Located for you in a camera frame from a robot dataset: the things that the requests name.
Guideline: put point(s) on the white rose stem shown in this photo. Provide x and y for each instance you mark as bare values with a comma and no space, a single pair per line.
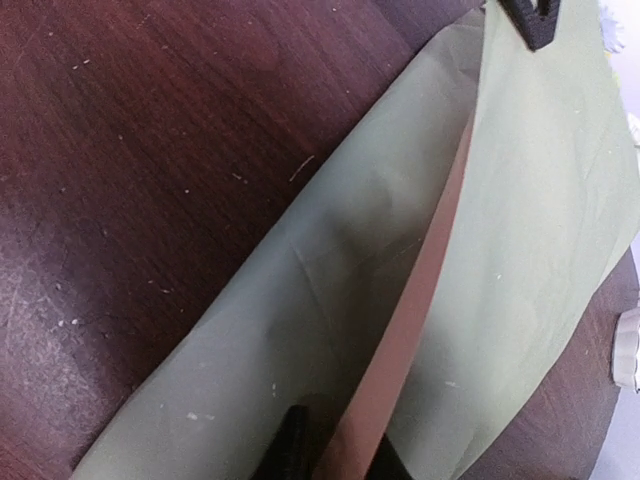
612,29

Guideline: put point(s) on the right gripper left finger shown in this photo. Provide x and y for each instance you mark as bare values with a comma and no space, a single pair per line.
291,450

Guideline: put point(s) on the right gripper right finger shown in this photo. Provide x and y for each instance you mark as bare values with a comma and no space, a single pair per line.
386,464

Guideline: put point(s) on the white printed ribbon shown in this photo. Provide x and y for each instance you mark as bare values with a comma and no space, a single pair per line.
625,351

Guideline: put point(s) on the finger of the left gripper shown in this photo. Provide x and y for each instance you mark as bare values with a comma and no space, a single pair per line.
535,21

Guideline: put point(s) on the pink wrapping paper sheet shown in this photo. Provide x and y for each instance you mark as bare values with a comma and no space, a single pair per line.
423,283

